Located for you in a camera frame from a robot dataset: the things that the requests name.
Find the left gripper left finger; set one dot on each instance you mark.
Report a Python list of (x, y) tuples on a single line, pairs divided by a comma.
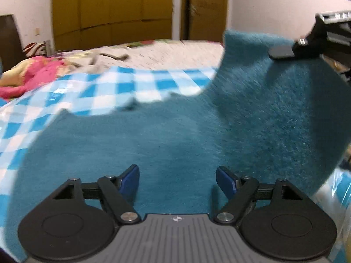
[(118, 194)]

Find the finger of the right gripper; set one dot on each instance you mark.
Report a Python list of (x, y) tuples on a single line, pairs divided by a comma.
[(281, 52)]

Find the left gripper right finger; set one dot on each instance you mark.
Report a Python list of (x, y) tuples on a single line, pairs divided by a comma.
[(239, 192)]

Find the teal knitted sweater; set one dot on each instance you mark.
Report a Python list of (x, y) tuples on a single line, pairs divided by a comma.
[(259, 117)]

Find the brown wooden door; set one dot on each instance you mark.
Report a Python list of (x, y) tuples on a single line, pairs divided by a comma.
[(203, 19)]

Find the blue checkered plastic sheet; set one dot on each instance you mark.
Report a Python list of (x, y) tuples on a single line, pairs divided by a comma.
[(84, 95)]

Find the white floral bed sheet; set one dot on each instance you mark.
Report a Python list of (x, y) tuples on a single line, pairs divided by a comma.
[(154, 55)]

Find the pink floral quilt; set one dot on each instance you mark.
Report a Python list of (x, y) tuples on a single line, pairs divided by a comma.
[(30, 74)]

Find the red white striped cloth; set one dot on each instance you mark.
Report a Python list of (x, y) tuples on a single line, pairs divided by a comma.
[(38, 49)]

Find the dark wooden headboard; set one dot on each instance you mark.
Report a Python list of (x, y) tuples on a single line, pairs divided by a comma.
[(10, 44)]

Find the brown wooden wardrobe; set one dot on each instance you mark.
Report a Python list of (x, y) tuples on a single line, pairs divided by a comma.
[(87, 24)]

